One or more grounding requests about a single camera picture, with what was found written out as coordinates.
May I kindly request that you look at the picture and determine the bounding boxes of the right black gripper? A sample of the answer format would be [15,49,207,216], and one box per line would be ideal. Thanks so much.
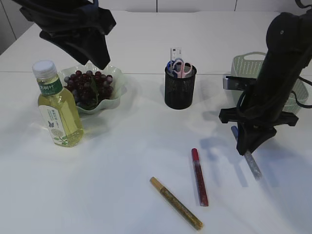
[219,12,312,155]

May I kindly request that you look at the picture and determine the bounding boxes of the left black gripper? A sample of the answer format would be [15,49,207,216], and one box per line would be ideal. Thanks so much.
[15,0,116,70]

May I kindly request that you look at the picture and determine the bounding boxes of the silver glitter pen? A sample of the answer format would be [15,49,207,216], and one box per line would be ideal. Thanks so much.
[231,126,262,181]

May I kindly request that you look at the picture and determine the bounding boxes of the purple artificial grape bunch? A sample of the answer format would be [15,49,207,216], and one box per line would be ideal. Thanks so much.
[64,70,114,110]

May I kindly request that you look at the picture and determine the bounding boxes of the yellow tea bottle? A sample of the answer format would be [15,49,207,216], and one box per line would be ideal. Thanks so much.
[32,60,83,147]

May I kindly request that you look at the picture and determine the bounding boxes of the red glitter pen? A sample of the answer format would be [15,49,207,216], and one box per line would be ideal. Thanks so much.
[191,148,209,207]

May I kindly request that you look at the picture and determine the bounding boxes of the blue scissors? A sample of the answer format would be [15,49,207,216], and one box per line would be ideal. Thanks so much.
[166,58,178,78]

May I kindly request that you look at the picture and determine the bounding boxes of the clear plastic ruler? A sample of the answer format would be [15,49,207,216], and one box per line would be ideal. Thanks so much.
[170,47,182,61]

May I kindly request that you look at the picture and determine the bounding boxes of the pink purple scissors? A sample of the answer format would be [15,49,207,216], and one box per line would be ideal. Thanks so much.
[172,58,193,78]

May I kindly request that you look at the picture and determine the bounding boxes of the gold glitter pen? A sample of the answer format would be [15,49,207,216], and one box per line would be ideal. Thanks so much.
[150,177,204,231]

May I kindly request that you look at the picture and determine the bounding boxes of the green translucent wavy plate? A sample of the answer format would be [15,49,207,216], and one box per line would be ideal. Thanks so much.
[58,63,126,114]

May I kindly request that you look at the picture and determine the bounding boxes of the green plastic basket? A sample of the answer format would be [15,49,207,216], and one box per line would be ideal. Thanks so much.
[231,52,309,115]

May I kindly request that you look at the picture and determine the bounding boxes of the black mesh pen holder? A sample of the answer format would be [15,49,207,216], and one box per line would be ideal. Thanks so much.
[164,66,197,110]

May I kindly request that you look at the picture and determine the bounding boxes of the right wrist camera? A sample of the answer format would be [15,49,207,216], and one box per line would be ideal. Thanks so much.
[223,75,256,91]

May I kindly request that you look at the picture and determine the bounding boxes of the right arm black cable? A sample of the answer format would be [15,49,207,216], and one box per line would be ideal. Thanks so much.
[294,0,312,10]

